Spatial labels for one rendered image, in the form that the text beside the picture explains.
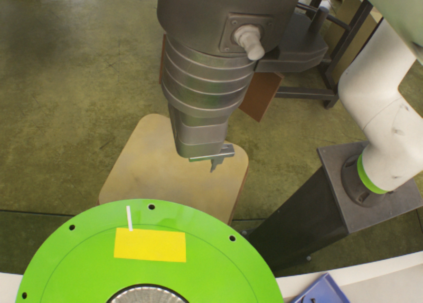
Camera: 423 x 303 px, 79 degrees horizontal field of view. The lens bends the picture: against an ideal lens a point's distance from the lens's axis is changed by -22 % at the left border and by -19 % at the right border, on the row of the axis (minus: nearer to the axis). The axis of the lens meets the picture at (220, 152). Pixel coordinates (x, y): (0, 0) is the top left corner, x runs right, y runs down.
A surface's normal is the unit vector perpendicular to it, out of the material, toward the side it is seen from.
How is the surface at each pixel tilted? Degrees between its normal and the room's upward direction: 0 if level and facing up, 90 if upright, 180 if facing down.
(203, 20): 90
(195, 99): 90
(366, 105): 70
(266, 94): 90
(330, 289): 0
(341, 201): 0
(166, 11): 90
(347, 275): 0
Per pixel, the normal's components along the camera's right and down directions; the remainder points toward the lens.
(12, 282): 0.20, -0.49
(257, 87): -0.57, 0.64
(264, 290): 0.55, -0.54
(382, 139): -0.84, 0.31
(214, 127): 0.29, 0.65
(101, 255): 0.06, -0.66
